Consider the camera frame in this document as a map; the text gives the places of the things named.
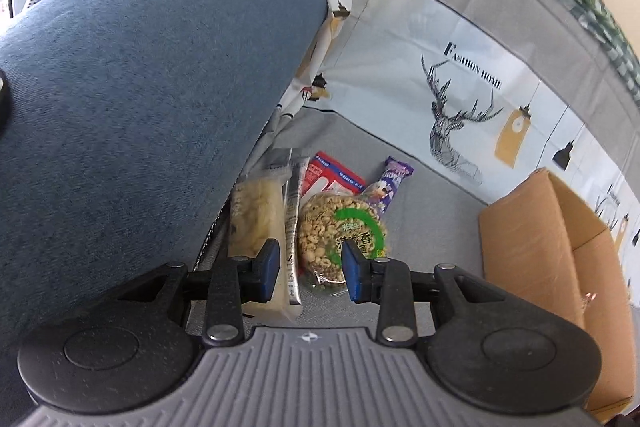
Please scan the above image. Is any pale yellow snack packet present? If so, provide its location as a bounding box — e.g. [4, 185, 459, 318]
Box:
[227, 174, 301, 323]

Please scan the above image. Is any red white-label snack packet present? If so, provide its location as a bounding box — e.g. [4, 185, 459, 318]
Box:
[306, 151, 367, 198]

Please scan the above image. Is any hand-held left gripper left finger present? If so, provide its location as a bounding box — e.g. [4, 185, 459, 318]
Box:
[107, 238, 282, 344]

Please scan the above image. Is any silver stick snack packet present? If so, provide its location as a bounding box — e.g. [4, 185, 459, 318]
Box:
[282, 154, 313, 305]

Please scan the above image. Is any cardboard box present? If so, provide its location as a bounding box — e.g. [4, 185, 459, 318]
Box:
[477, 168, 640, 425]

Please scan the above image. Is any grey deer-print sofa cover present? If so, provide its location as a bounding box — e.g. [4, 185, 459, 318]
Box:
[190, 0, 640, 333]

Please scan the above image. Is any round puffed grain cake packet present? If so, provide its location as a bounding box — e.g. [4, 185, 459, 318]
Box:
[296, 189, 390, 290]

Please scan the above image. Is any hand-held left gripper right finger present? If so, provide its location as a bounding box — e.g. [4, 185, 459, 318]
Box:
[340, 239, 501, 345]

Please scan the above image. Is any purple snack packet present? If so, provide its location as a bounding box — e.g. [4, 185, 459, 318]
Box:
[362, 157, 414, 212]

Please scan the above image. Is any blue sofa cushion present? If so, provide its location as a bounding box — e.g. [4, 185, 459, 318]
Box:
[0, 0, 331, 353]

